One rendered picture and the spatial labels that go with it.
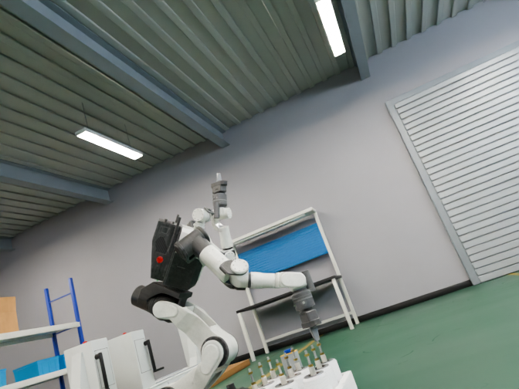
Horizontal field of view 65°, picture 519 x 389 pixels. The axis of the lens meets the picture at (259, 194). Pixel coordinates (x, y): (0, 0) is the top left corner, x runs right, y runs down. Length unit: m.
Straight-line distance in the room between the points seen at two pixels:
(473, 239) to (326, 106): 3.15
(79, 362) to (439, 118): 5.78
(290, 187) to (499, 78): 3.58
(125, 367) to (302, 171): 4.25
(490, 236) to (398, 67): 3.04
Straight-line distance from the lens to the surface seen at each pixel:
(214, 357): 2.03
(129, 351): 4.33
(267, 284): 1.80
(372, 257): 6.68
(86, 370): 3.95
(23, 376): 7.24
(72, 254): 9.34
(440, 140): 6.85
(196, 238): 1.91
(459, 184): 6.71
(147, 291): 2.23
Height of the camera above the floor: 0.49
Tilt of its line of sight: 17 degrees up
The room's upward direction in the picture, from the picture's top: 19 degrees counter-clockwise
